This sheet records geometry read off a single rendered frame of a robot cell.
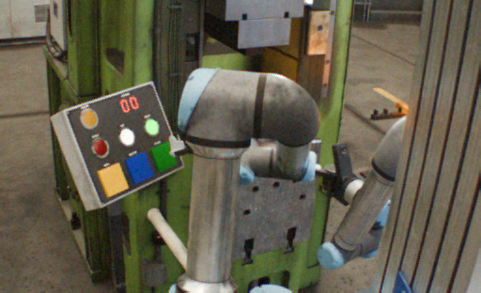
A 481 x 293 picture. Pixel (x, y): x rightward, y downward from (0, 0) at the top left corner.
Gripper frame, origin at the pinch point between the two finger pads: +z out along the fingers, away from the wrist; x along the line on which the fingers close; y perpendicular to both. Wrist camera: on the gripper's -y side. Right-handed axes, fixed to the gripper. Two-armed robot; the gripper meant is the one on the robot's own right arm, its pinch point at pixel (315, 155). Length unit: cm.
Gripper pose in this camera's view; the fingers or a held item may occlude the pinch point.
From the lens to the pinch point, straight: 175.2
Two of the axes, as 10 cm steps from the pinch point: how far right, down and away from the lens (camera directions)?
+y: -0.6, 9.2, 3.9
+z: -4.7, -3.7, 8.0
